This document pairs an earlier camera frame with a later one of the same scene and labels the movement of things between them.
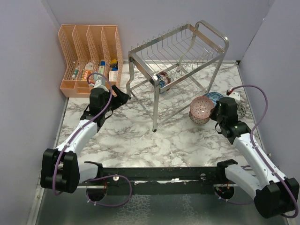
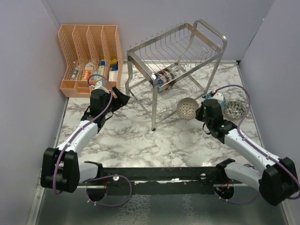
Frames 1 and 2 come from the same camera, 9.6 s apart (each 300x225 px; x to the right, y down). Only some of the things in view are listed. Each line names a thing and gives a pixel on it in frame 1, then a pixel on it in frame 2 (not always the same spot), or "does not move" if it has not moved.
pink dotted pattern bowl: x=201 y=107 to x=169 y=76
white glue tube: x=75 y=73 does not move
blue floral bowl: x=214 y=96 to x=187 y=108
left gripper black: x=120 y=100 does not move
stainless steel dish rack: x=173 y=70 does not move
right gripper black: x=213 y=116 to x=198 y=115
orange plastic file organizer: x=90 y=52 does not move
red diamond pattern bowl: x=165 y=77 does not move
